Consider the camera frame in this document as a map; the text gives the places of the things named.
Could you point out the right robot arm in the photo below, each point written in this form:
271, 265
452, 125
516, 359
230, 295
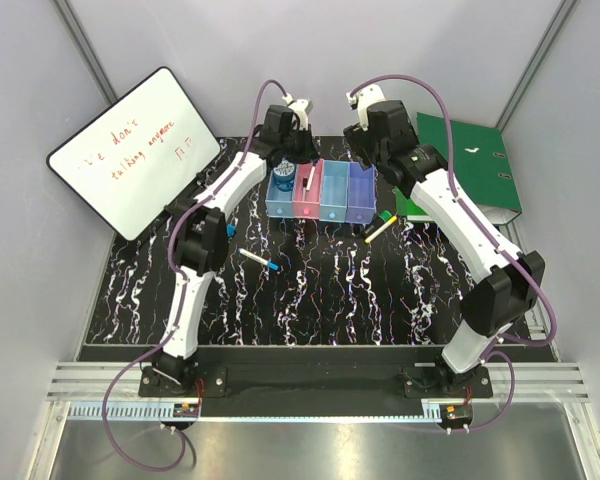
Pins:
504, 277

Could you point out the white marker black cap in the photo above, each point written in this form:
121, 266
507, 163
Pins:
309, 179

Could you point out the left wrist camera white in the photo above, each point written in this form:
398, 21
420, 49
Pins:
301, 108

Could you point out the black marble pattern mat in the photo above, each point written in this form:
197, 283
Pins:
404, 288

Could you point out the aluminium rail frame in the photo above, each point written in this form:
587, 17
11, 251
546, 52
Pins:
539, 424

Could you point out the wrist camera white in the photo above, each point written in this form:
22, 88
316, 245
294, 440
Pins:
301, 108
362, 100

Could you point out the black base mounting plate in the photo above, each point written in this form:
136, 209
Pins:
315, 383

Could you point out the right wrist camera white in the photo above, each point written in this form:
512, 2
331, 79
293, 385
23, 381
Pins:
362, 100

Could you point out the light blue storage bin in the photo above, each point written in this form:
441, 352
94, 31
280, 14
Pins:
334, 191

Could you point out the white dry-erase board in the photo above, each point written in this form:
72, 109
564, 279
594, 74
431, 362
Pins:
139, 155

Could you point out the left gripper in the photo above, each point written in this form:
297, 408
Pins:
309, 153

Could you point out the green lever arch binder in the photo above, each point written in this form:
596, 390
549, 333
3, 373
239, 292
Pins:
481, 167

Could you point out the white marker blue cap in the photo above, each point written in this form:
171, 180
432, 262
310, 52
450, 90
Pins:
260, 260

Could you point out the light blue end bin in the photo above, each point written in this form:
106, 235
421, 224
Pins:
278, 204

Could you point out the green black highlighter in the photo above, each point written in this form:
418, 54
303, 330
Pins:
377, 221

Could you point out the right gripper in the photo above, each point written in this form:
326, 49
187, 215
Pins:
359, 142

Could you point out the pink storage bin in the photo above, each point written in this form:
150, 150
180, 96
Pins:
307, 204

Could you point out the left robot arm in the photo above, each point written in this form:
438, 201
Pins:
198, 246

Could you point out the purple storage bin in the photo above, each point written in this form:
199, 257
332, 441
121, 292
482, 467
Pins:
361, 202

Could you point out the blue round tape dispenser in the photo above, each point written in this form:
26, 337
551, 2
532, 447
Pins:
283, 175

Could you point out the yellow white marker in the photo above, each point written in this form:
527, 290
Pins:
381, 229

